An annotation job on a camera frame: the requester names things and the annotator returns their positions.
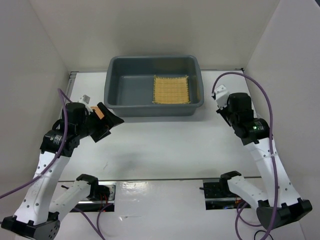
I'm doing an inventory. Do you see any aluminium frame rail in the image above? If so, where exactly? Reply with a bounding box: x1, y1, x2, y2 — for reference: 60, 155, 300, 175
64, 71, 78, 99

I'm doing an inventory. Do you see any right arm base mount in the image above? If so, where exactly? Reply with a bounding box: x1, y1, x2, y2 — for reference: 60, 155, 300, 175
199, 178, 243, 210

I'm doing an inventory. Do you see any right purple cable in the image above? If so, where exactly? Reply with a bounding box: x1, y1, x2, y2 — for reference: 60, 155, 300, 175
211, 71, 279, 240

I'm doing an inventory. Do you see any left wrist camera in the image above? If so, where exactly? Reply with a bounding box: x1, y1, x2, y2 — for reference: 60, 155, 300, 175
77, 94, 91, 105

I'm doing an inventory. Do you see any orange round woven tray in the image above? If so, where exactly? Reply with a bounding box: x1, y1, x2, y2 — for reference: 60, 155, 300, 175
91, 106, 104, 119

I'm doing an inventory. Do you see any grey plastic bin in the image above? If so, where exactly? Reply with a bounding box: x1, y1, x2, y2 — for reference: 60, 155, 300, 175
104, 55, 204, 118

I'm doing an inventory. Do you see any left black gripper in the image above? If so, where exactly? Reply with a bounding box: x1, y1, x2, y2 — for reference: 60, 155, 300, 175
76, 102, 124, 142

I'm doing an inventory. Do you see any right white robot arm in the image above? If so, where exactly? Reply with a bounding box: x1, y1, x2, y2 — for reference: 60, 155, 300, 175
212, 90, 313, 229

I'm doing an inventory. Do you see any black cable loop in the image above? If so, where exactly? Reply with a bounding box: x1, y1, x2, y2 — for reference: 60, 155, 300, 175
254, 230, 274, 240

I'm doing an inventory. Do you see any square bamboo mat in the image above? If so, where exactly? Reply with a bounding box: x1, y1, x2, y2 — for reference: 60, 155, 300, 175
152, 75, 190, 105

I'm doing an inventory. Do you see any purple cable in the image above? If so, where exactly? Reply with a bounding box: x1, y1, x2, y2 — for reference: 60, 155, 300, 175
0, 87, 118, 240
211, 71, 279, 240

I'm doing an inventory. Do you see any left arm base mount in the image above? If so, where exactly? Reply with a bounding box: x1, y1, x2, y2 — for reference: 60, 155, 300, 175
61, 181, 117, 213

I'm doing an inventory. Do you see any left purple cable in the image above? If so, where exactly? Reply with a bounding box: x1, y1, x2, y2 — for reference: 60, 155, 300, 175
0, 87, 118, 240

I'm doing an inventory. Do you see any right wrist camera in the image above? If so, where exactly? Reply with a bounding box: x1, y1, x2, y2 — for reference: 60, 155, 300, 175
211, 84, 230, 109

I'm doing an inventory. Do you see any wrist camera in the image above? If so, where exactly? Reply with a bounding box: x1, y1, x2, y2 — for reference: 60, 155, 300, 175
77, 94, 91, 105
211, 84, 230, 109

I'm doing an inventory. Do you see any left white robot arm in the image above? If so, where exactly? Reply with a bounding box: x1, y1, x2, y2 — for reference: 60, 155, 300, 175
0, 102, 124, 240

